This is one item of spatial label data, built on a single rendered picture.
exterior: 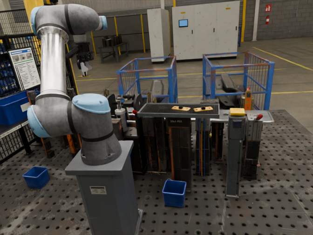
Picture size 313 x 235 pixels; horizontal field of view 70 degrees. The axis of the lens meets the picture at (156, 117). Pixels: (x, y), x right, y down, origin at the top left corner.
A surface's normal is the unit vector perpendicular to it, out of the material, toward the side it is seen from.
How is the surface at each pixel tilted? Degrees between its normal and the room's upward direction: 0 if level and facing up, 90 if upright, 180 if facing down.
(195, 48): 90
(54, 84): 53
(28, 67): 90
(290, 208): 0
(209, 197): 0
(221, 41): 90
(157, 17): 90
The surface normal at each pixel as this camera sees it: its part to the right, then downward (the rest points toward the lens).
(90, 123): 0.13, 0.39
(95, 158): -0.04, 0.10
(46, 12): 0.04, -0.32
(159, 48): -0.16, 0.40
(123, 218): 0.63, 0.30
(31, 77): 0.96, 0.03
